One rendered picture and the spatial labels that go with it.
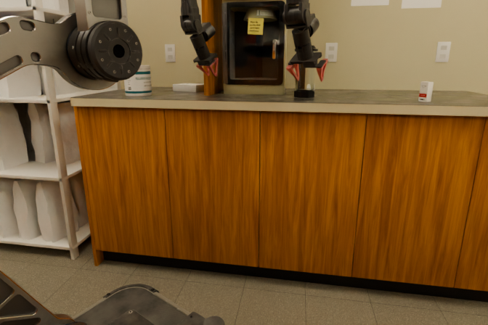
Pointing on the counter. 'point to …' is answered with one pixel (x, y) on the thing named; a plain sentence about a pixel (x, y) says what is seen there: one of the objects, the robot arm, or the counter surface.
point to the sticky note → (255, 26)
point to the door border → (224, 42)
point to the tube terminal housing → (285, 30)
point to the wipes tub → (139, 83)
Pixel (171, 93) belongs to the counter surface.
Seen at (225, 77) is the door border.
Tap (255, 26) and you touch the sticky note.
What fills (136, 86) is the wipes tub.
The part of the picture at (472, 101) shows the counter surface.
